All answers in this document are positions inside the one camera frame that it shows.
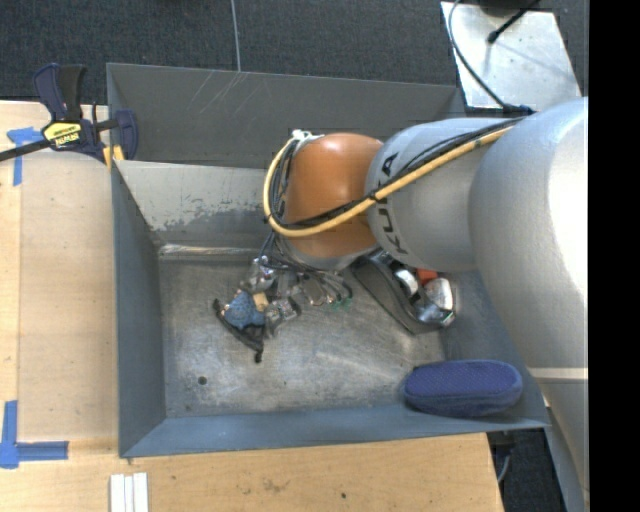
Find black sunglasses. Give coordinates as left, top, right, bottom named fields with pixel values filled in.
left=212, top=297, right=266, bottom=364

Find blue knobbly toy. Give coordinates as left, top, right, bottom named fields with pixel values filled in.
left=223, top=291, right=267, bottom=330

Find blue oval sponge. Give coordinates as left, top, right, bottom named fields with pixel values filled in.
left=402, top=358, right=524, bottom=418

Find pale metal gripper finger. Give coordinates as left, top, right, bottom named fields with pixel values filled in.
left=242, top=256, right=276, bottom=307
left=263, top=297, right=303, bottom=339

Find pale wood board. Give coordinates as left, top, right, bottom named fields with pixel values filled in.
left=17, top=149, right=121, bottom=444

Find grey metal bin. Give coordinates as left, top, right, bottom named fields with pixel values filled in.
left=104, top=62, right=552, bottom=459

